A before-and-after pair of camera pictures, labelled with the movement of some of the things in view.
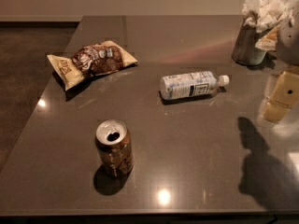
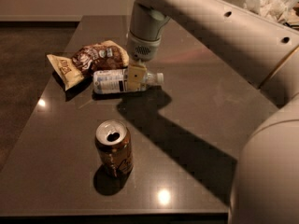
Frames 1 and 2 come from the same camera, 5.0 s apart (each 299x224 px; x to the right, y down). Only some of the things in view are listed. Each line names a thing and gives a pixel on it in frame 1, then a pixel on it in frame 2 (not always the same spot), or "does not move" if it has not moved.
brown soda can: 116,147 does not move
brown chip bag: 92,59 does not move
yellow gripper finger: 285,94 → 142,50
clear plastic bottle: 191,84 → 117,80
